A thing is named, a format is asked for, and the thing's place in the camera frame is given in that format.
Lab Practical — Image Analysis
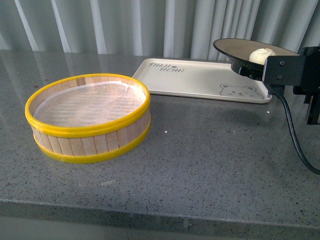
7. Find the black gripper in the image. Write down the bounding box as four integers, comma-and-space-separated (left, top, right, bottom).
293, 46, 320, 125

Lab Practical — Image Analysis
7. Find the white steamed bun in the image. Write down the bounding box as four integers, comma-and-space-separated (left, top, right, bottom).
249, 48, 276, 65

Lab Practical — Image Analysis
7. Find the brown plate with black rim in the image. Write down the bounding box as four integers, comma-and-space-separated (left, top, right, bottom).
213, 38, 298, 81

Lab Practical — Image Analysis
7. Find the cream bear tray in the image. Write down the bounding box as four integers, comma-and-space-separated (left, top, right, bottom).
133, 58, 272, 104

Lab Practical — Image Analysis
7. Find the yellow-rimmed bamboo steamer basket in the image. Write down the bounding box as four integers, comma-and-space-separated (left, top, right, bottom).
25, 73, 151, 164

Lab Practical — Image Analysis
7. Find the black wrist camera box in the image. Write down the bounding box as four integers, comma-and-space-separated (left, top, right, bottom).
262, 55, 306, 86

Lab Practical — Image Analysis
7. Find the black cable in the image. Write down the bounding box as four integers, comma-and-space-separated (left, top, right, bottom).
268, 84, 320, 176

